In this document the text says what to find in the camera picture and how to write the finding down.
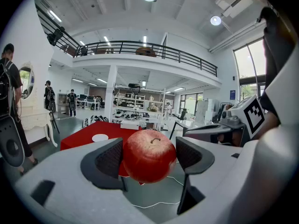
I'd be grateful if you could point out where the pile of black white gear bags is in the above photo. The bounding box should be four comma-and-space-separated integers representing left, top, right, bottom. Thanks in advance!
83, 114, 110, 128

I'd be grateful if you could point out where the black metal table frame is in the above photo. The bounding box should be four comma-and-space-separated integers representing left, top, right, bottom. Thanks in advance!
169, 120, 188, 141

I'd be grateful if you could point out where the white ornate dresser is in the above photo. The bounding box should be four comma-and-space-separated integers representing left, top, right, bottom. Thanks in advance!
18, 61, 58, 148

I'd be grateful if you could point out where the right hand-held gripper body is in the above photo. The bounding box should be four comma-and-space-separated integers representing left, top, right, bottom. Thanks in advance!
221, 94, 266, 147

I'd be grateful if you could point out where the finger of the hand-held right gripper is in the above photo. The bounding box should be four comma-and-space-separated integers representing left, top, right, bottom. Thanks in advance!
183, 122, 243, 138

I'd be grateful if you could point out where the black stage light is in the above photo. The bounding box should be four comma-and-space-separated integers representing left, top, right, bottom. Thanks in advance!
46, 26, 65, 47

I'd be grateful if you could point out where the ceiling air conditioner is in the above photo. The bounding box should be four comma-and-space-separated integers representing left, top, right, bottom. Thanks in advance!
214, 0, 255, 18

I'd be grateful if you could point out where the white pillar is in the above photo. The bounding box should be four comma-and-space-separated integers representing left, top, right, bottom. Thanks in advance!
104, 65, 118, 123

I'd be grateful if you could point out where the white rectangular box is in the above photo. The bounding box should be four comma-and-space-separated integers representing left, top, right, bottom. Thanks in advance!
120, 119, 140, 130

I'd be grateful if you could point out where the white round plate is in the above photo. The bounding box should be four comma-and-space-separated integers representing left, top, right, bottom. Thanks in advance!
92, 133, 109, 143

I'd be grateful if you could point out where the person's black clothing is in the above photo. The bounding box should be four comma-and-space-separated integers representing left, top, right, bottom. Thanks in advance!
256, 6, 299, 126

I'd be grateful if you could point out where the black balcony railing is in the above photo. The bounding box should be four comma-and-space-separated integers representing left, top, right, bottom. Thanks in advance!
34, 3, 218, 78

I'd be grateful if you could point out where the red apple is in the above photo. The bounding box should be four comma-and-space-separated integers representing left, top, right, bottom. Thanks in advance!
122, 129, 178, 184

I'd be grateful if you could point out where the tall window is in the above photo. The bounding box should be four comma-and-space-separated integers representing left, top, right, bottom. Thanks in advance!
233, 38, 267, 102

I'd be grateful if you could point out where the white cable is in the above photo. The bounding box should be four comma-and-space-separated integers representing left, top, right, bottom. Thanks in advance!
119, 175, 185, 209

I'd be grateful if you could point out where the white shelving unit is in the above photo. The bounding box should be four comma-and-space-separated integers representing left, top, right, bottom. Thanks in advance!
112, 87, 167, 132

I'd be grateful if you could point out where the red cloth covered table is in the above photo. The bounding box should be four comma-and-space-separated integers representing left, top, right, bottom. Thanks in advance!
60, 121, 143, 186

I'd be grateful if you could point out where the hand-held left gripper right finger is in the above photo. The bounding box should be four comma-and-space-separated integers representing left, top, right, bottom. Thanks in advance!
161, 136, 244, 224

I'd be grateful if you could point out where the oval dresser mirror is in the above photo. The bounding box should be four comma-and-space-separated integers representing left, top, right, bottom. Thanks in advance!
19, 66, 35, 99

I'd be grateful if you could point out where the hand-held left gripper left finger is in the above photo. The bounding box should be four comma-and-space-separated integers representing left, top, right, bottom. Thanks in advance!
14, 137, 155, 224

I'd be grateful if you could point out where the person's right forearm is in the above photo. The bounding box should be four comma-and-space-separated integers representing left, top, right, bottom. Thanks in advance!
253, 111, 281, 141

